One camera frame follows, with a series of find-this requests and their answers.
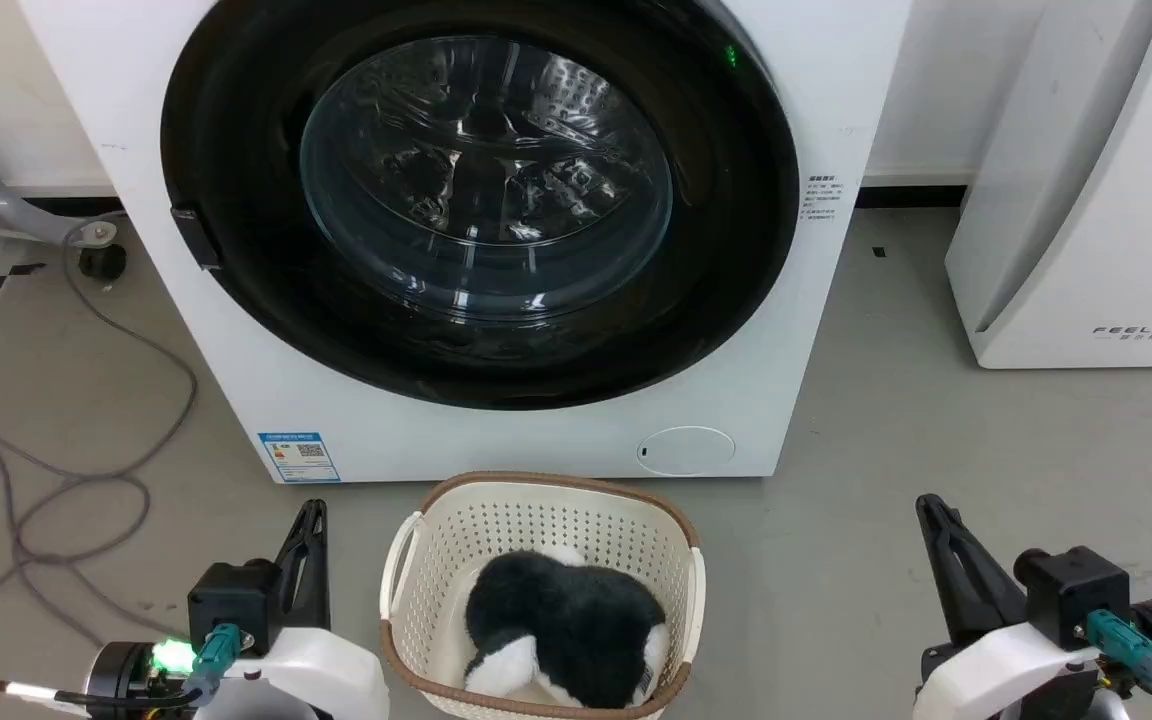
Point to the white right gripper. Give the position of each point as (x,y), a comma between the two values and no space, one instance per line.
(1001,670)

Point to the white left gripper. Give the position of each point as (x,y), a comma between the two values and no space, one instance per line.
(321,670)

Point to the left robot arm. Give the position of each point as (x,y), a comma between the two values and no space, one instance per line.
(126,672)

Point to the white front-load washing machine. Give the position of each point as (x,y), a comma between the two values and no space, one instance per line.
(526,440)

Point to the black round washer door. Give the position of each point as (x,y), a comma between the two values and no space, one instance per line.
(481,195)

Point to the blue energy label sticker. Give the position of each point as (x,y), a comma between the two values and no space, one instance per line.
(299,455)

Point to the cream perforated laundry basket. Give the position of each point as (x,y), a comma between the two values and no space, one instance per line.
(436,560)

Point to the black and white plush toy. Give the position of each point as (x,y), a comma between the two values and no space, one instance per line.
(561,625)

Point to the round white filter cover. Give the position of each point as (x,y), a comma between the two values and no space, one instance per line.
(686,450)

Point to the black caster wheel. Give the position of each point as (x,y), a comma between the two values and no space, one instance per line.
(102,260)

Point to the white Feelbird appliance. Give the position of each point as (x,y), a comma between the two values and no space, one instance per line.
(1096,200)

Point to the small text warning sticker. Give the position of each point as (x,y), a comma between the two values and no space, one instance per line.
(822,202)

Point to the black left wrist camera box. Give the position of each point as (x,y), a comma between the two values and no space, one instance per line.
(234,600)

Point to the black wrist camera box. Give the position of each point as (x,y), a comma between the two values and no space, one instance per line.
(234,600)
(1076,595)

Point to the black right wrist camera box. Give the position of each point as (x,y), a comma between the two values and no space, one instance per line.
(1076,595)

